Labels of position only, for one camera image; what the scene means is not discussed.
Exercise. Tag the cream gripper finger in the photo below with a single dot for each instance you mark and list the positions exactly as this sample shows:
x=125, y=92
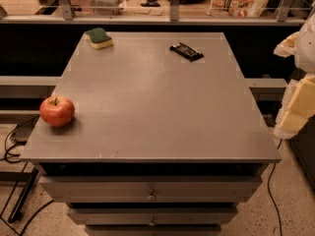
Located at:
x=303, y=100
x=288, y=125

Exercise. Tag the green and yellow sponge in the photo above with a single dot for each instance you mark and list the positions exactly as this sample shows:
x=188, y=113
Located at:
x=98, y=38

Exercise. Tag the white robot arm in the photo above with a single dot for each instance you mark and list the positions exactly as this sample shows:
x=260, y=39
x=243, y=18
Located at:
x=301, y=45

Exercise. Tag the red apple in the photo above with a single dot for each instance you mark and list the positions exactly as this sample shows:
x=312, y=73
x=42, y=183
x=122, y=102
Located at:
x=57, y=111

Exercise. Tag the printed snack bag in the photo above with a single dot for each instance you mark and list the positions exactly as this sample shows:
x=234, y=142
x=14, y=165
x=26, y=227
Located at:
x=237, y=8

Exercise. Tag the black snack bar wrapper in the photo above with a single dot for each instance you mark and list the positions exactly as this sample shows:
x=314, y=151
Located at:
x=186, y=51

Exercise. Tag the grey drawer cabinet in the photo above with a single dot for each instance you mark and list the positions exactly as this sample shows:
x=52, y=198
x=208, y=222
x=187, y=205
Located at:
x=148, y=119

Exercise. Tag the top drawer round knob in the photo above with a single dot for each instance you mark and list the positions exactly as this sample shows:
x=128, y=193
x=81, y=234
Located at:
x=151, y=196

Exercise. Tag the drawer round knob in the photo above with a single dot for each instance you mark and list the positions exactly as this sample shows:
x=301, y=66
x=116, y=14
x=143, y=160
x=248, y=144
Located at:
x=152, y=222
x=151, y=196

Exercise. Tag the black metal floor bar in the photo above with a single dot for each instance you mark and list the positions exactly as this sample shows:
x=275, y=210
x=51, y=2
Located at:
x=28, y=179

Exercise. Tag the grey metal shelf frame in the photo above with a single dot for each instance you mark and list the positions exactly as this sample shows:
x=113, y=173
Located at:
x=170, y=12

